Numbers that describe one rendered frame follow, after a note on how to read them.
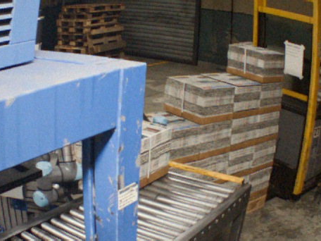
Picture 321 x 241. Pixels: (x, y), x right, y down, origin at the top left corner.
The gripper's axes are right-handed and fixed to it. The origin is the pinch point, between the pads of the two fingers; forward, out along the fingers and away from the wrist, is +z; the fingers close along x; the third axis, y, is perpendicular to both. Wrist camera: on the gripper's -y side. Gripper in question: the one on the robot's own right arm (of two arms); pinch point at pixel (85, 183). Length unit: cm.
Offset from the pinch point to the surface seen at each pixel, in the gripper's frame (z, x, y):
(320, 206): 216, -88, -79
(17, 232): -62, -12, 1
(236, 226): 41, -62, -22
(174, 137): 90, 4, 0
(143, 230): -22, -45, 0
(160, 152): 26.7, -22.9, 14.1
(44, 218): -43.5, -11.5, 0.9
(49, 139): -113, -83, 68
